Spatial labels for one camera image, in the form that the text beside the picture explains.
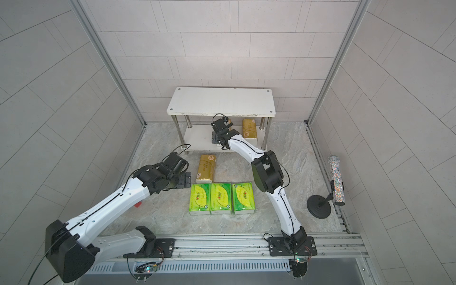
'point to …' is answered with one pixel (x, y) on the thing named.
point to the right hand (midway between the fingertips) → (223, 135)
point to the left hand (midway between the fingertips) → (185, 179)
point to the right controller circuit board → (301, 267)
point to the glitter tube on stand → (338, 189)
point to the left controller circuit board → (143, 271)
